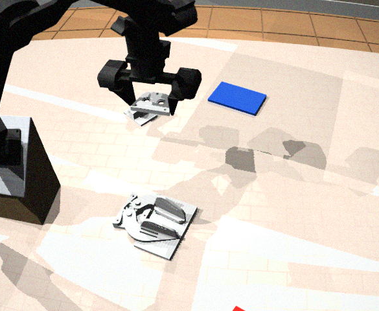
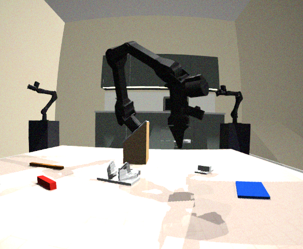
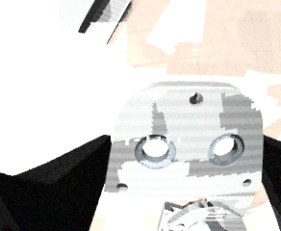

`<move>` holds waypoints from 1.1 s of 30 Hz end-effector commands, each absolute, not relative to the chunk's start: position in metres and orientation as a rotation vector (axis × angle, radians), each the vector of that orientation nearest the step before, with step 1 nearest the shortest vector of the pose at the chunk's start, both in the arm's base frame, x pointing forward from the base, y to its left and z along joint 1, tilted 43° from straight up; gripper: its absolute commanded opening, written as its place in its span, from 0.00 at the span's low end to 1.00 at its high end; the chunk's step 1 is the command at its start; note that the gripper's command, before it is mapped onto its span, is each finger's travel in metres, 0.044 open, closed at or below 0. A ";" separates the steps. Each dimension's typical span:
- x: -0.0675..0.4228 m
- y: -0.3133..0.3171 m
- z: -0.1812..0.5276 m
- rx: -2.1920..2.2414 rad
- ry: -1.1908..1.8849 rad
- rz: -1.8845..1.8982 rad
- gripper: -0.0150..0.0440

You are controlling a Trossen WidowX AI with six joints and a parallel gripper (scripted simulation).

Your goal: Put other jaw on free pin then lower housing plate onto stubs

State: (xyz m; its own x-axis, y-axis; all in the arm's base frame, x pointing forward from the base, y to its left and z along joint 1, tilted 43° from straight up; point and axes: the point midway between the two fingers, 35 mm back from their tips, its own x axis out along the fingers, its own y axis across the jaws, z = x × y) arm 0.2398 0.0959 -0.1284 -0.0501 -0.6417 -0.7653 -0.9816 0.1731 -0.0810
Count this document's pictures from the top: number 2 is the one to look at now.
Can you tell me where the orange flat bar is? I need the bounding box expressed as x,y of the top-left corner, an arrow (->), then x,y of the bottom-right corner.
30,162 -> 64,170

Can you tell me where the red rectangular block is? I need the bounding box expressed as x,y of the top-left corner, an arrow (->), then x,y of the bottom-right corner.
37,175 -> 56,190

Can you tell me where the blue flat rectangular plate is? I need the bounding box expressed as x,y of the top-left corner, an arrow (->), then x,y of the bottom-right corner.
235,181 -> 270,199

